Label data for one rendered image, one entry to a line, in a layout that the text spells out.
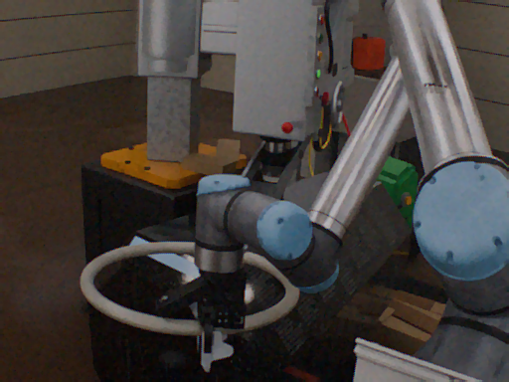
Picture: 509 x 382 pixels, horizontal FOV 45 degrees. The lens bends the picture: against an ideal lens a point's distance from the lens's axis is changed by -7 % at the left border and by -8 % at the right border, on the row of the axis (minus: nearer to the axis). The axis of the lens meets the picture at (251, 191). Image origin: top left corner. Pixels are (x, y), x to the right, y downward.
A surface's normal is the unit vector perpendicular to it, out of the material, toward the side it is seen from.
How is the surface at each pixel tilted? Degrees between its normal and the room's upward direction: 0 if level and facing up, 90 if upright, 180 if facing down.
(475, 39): 90
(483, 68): 90
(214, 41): 90
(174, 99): 90
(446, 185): 49
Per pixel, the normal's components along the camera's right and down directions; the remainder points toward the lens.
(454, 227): -0.49, -0.46
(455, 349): -0.33, -0.79
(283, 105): -0.32, 0.30
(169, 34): -0.05, 0.33
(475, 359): 0.00, -0.69
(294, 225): 0.65, 0.19
